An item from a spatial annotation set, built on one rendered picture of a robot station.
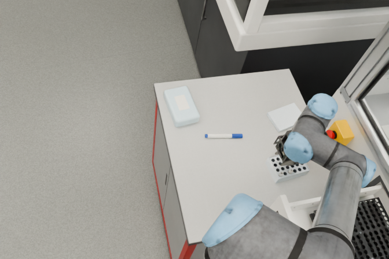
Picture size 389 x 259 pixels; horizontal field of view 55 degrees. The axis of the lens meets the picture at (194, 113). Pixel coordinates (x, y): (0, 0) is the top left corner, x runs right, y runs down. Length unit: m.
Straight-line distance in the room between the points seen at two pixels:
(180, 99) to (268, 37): 0.46
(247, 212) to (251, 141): 0.75
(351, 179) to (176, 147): 0.63
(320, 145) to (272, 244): 0.40
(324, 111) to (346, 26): 0.76
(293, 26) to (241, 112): 0.41
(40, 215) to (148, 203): 0.54
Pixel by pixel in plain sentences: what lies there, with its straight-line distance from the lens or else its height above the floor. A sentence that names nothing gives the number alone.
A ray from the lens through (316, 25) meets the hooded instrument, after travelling 1.63.
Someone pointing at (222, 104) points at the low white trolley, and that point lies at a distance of 1.45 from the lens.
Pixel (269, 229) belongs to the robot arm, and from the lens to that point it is 0.66.
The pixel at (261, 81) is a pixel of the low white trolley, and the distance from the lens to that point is 1.56.
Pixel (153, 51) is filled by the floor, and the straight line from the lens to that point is 2.60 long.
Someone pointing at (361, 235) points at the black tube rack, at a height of 0.90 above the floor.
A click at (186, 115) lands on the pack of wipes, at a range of 1.34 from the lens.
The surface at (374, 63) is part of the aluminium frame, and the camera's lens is 1.25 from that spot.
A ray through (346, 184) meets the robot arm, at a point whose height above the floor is 1.21.
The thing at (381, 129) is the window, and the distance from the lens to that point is 1.29.
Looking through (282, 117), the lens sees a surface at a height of 0.78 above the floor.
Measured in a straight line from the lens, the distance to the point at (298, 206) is 1.20.
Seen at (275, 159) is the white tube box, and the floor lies 0.80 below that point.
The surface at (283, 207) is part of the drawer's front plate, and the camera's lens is 1.13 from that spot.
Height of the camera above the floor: 1.93
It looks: 56 degrees down
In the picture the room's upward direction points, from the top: 13 degrees clockwise
